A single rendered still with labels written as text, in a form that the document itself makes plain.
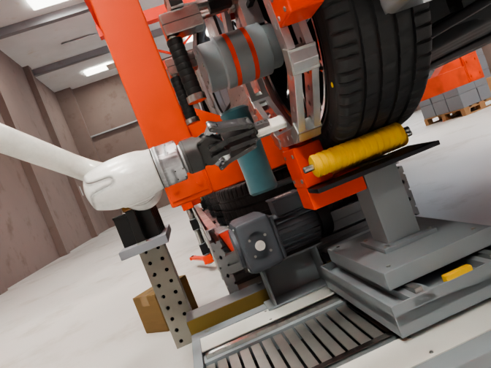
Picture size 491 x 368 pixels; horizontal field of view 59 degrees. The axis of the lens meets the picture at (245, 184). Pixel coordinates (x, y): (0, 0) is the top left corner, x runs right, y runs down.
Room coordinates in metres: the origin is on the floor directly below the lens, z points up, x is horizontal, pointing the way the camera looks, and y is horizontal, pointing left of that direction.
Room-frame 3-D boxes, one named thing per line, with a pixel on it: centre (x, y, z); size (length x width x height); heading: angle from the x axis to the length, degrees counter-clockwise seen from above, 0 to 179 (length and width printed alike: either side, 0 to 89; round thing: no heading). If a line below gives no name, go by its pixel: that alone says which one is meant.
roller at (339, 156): (1.09, -0.29, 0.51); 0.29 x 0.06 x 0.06; 98
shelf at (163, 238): (1.69, 0.43, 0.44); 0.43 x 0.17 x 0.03; 8
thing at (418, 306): (1.21, -0.34, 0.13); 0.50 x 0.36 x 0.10; 8
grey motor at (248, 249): (1.49, -0.10, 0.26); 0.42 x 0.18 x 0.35; 98
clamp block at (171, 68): (1.33, 0.05, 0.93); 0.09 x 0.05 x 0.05; 98
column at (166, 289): (1.72, 0.44, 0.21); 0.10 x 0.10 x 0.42; 8
